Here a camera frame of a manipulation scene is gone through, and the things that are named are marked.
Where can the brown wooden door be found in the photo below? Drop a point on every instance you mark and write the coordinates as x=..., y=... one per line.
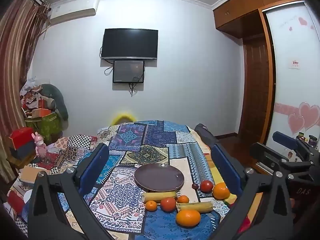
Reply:
x=256, y=90

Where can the small orange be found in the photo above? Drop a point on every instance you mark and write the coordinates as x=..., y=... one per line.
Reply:
x=183, y=199
x=151, y=205

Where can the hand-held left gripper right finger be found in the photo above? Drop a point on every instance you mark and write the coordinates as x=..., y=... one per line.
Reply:
x=225, y=165

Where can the striped brown curtain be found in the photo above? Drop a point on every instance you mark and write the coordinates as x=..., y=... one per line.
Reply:
x=15, y=67

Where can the dark cushion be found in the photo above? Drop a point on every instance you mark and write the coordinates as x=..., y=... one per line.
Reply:
x=205, y=135

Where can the yellow corn cob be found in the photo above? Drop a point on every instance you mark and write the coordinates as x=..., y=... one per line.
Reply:
x=159, y=196
x=195, y=207

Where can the white air conditioner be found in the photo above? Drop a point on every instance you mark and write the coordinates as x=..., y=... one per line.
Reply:
x=72, y=11

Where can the red tomato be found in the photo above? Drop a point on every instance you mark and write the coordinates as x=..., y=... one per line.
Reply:
x=206, y=186
x=168, y=204

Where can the pink toy figure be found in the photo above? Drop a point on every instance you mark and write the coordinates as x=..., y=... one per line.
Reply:
x=40, y=146

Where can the white sliding door with hearts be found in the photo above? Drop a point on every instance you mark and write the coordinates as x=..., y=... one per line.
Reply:
x=292, y=92

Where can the large orange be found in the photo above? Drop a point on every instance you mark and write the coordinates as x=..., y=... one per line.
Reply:
x=221, y=191
x=188, y=218

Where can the black wall television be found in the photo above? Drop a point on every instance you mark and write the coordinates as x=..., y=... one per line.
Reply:
x=130, y=43

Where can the dark jar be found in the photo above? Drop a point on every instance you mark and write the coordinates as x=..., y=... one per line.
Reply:
x=312, y=140

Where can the green patterned box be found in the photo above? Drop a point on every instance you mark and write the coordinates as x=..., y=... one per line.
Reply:
x=46, y=126

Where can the grey green pillow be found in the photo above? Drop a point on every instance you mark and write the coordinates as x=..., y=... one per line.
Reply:
x=58, y=100

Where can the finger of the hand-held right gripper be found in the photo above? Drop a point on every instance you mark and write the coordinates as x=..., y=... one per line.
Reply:
x=285, y=138
x=270, y=155

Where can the patchwork patterned blanket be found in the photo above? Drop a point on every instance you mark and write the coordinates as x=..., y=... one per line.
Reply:
x=120, y=197

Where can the cardboard box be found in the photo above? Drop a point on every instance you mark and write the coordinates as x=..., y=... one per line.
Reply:
x=31, y=173

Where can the wooden wardrobe cabinet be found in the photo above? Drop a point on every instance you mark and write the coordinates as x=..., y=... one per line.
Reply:
x=250, y=7

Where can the dark purple plate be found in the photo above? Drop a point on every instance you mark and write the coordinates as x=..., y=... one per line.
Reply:
x=158, y=177

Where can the green box with clutter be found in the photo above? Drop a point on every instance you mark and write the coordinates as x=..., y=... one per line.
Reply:
x=32, y=95

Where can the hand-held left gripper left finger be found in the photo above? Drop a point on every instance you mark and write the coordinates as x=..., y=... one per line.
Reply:
x=93, y=167

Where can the dark red jujube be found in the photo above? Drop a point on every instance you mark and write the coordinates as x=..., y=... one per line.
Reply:
x=195, y=186

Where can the small black monitor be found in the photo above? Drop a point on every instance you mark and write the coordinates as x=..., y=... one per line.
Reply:
x=128, y=71

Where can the red white sticker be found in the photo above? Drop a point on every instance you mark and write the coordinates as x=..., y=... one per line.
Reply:
x=294, y=63

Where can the red box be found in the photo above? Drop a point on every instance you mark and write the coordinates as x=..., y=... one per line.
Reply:
x=21, y=137

